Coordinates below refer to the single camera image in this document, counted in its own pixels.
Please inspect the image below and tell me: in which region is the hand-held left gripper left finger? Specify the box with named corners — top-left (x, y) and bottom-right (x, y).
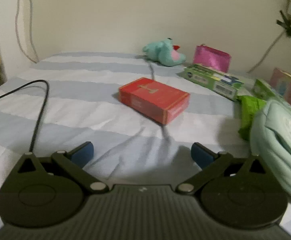
top-left (17, 141), bottom-right (110, 195)

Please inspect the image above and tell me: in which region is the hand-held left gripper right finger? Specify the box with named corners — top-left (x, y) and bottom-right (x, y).
top-left (176, 142), bottom-right (267, 195)

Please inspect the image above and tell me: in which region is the red cardboard box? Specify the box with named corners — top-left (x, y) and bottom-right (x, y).
top-left (118, 77), bottom-right (191, 125)

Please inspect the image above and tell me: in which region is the teal plush toy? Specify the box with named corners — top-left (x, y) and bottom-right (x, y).
top-left (143, 37), bottom-right (186, 67)

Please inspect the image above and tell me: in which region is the striped bed sheet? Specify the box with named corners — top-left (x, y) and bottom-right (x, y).
top-left (0, 52), bottom-right (291, 232)

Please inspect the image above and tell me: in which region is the bright green cloth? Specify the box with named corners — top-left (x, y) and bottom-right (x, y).
top-left (237, 95), bottom-right (267, 141)

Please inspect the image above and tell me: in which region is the green toothpaste box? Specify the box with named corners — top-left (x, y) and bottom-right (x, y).
top-left (177, 63), bottom-right (245, 102)

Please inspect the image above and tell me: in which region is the mint green fabric bag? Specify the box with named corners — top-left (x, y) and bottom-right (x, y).
top-left (250, 98), bottom-right (291, 210)

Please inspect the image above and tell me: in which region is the pale green plastic packet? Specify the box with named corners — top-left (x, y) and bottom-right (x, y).
top-left (252, 78), bottom-right (276, 101)

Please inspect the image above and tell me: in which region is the pink zip pouch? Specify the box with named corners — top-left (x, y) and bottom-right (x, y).
top-left (193, 44), bottom-right (232, 73)

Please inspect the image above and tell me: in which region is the pink pastel book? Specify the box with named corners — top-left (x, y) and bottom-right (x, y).
top-left (270, 67), bottom-right (291, 121)

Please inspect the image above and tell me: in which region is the black cable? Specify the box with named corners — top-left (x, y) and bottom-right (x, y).
top-left (0, 79), bottom-right (50, 153)

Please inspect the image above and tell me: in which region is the thin black wall wire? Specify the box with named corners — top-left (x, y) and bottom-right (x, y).
top-left (22, 0), bottom-right (40, 63)

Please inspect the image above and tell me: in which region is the thin red wall wire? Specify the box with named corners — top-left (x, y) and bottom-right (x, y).
top-left (15, 0), bottom-right (37, 63)

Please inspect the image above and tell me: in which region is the black cross wall decoration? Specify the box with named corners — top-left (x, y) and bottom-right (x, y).
top-left (276, 10), bottom-right (291, 51)

